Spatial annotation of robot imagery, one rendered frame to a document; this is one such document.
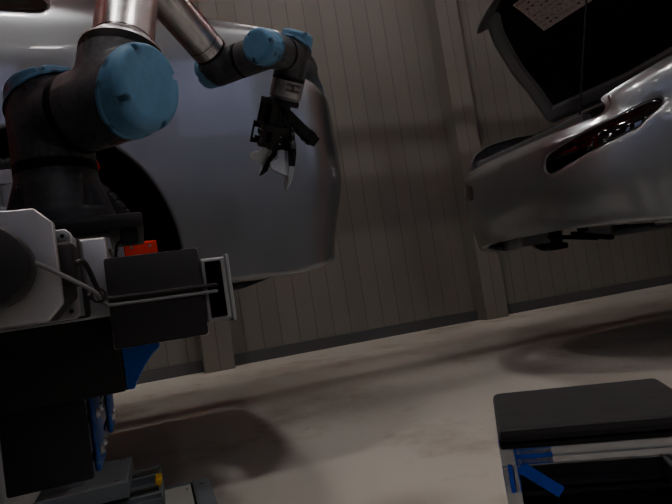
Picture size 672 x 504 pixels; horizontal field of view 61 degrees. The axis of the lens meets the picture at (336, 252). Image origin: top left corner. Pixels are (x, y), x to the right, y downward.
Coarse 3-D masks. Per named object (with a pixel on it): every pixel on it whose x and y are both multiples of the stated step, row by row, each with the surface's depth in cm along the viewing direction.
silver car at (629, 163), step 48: (624, 96) 278; (528, 144) 321; (576, 144) 288; (624, 144) 273; (480, 192) 360; (528, 192) 315; (576, 192) 290; (624, 192) 275; (480, 240) 383; (528, 240) 406
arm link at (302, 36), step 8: (288, 32) 128; (296, 32) 127; (304, 32) 129; (296, 40) 128; (304, 40) 128; (312, 40) 130; (304, 48) 129; (304, 56) 129; (296, 64) 128; (304, 64) 130; (280, 72) 130; (288, 72) 129; (296, 72) 130; (304, 72) 131; (288, 80) 137; (296, 80) 130; (304, 80) 133
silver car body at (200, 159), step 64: (0, 0) 183; (64, 0) 189; (0, 64) 176; (64, 64) 182; (192, 64) 194; (192, 128) 192; (256, 128) 199; (320, 128) 211; (192, 192) 190; (256, 192) 197; (320, 192) 206; (256, 256) 194; (320, 256) 204
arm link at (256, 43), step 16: (256, 32) 118; (272, 32) 119; (240, 48) 122; (256, 48) 118; (272, 48) 118; (288, 48) 123; (240, 64) 123; (256, 64) 121; (272, 64) 121; (288, 64) 126
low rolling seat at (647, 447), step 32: (608, 384) 140; (640, 384) 136; (512, 416) 125; (544, 416) 121; (576, 416) 118; (608, 416) 114; (640, 416) 111; (512, 448) 116; (544, 448) 114; (576, 448) 112; (608, 448) 111; (640, 448) 110; (512, 480) 115; (544, 480) 114; (576, 480) 142; (608, 480) 141; (640, 480) 138
